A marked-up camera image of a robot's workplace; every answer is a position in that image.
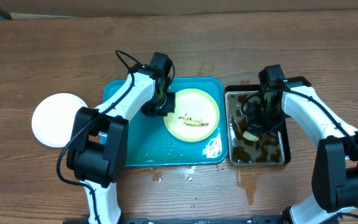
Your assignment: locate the white plate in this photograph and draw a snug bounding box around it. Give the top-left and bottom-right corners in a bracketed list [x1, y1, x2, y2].
[32, 93, 88, 147]

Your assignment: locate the black rinse tray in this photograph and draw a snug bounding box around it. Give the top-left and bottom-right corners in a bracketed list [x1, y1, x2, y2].
[224, 85, 291, 166]

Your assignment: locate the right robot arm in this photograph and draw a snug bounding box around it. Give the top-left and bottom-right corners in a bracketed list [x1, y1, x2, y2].
[241, 77, 358, 223]

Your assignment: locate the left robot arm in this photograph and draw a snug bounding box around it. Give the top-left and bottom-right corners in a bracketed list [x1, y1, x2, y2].
[57, 65, 175, 223]

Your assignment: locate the teal plastic tray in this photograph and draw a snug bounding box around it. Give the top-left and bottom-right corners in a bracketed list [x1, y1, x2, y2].
[99, 77, 229, 167]

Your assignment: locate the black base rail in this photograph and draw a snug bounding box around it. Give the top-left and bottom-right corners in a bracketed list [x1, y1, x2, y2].
[63, 214, 340, 224]

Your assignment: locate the yellow-green rimmed plate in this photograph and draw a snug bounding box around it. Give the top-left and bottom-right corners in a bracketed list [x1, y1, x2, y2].
[163, 88, 220, 142]

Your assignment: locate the teal yellow sponge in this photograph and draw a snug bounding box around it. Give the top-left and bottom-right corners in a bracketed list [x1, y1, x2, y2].
[242, 130, 259, 142]

